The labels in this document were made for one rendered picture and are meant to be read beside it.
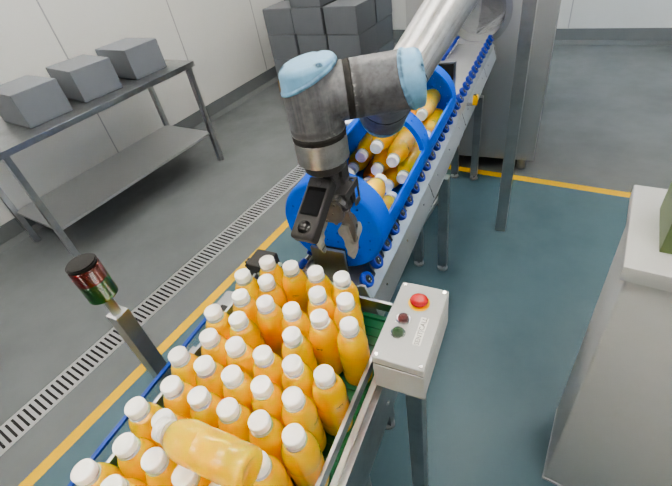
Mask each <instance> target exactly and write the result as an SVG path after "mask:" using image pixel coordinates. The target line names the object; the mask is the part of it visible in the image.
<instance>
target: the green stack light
mask: <svg viewBox="0 0 672 486"><path fill-rule="evenodd" d="M78 289H79V288H78ZM79 290H80V292H81V293H82V294H83V295H84V297H85V298H86V299H87V300H88V302H89V303H90V304H92V305H101V304H104V303H106V302H108V301H109V300H111V299H112V298H113V297H114V296H115V295H116V294H117V292H118V286H117V285H116V283H115V282H114V280H113V279H112V277H111V276H110V274H109V273H108V272H107V276H106V278H105V279H104V280H103V281H102V282H101V283H100V284H98V285H97V286H95V287H92V288H90V289H79Z"/></svg>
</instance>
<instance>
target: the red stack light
mask: <svg viewBox="0 0 672 486"><path fill-rule="evenodd" d="M67 275H68V274H67ZM68 276H69V278H70V279H71V280H72V281H73V283H74V284H75V285H76V286H77V288H79V289H90V288H92V287H95V286H97V285H98V284H100V283H101V282H102V281H103V280H104V279H105V278H106V276H107V270H106V269H105V267H104V266H103V264H102V263H101V261H100V260H99V259H98V257H97V262H96V264H95V265H94V266H93V267H92V268H91V269H90V270H89V271H87V272H85V273H83V274H80V275H68Z"/></svg>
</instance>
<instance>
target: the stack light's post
mask: <svg viewBox="0 0 672 486"><path fill-rule="evenodd" d="M119 307H120V308H121V310H122V311H121V313H120V314H118V315H116V316H113V315H112V314H111V313H109V314H108V315H107V316H106V318H107V319H108V320H109V322H110V323H111V324H112V325H113V327H114V328H115V329H116V331H117V332H118V333H119V334H120V336H121V337H122V338H123V340H124V341H125V342H126V344H127V345H128V346H129V347H130V349H131V350H132V351H133V353H134V354H135V355H136V357H137V358H138V359H139V360H140V362H141V363H142V364H143V366H144V367H145V368H146V370H147V371H148V372H149V373H150V375H151V376H152V377H153V379H155V377H156V376H157V375H158V374H159V373H160V371H161V370H162V369H163V368H164V366H165V365H166V364H167V363H166V361H165V360H164V358H163V357H162V356H161V354H160V353H159V351H158V350H157V348H156V347H155V346H154V344H153V343H152V341H151V340H150V339H149V337H148V336H147V334H146V333H145V331H144V330H143V329H142V327H141V326H140V324H139V323H138V321H137V320H136V319H135V317H134V316H133V314H132V313H131V312H130V310H129V309H128V308H126V307H123V306H120V305H119Z"/></svg>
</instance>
